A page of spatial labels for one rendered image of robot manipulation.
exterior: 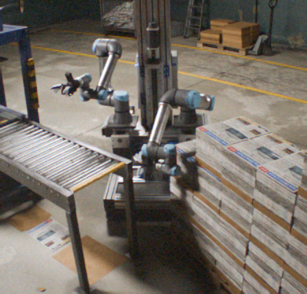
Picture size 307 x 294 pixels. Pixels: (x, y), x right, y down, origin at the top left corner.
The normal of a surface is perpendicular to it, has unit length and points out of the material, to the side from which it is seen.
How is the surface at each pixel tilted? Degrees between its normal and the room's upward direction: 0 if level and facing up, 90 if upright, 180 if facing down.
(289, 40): 90
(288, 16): 90
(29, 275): 0
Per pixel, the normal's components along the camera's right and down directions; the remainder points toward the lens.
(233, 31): -0.66, 0.35
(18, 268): -0.04, -0.90
